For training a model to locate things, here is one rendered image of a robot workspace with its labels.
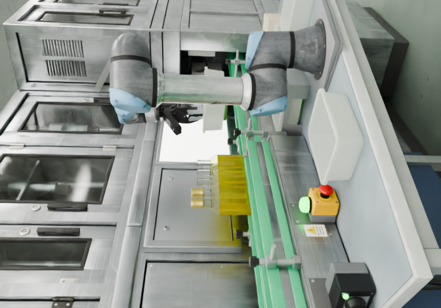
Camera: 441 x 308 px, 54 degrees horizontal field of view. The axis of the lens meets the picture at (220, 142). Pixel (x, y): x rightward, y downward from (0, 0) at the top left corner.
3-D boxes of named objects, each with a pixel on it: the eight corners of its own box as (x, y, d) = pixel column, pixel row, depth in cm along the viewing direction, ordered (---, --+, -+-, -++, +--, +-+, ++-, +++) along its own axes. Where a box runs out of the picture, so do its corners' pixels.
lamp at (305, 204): (307, 205, 124) (296, 205, 124) (310, 193, 122) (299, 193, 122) (310, 216, 121) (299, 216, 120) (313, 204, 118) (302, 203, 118)
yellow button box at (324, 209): (330, 205, 127) (305, 205, 126) (335, 186, 122) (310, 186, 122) (336, 222, 121) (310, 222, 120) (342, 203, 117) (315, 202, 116)
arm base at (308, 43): (319, 15, 135) (287, 15, 135) (327, 46, 126) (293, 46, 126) (310, 52, 147) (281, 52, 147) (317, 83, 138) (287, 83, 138)
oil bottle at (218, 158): (262, 165, 171) (209, 165, 170) (264, 154, 168) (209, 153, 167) (264, 175, 167) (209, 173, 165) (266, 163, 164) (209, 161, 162)
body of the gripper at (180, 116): (186, 95, 173) (157, 97, 173) (186, 110, 167) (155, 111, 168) (188, 109, 179) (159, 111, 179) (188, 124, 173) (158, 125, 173)
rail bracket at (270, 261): (299, 259, 112) (248, 259, 111) (304, 239, 107) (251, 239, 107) (302, 272, 108) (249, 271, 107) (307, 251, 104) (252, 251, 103)
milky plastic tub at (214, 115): (227, 64, 166) (205, 63, 166) (229, 104, 152) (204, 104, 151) (223, 96, 179) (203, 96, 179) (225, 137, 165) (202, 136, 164)
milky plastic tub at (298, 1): (300, 22, 174) (279, 22, 173) (313, -30, 157) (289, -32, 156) (306, 49, 163) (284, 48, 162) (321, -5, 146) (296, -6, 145)
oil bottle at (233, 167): (264, 174, 167) (209, 173, 165) (266, 162, 163) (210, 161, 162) (266, 183, 162) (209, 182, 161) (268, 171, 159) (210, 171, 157)
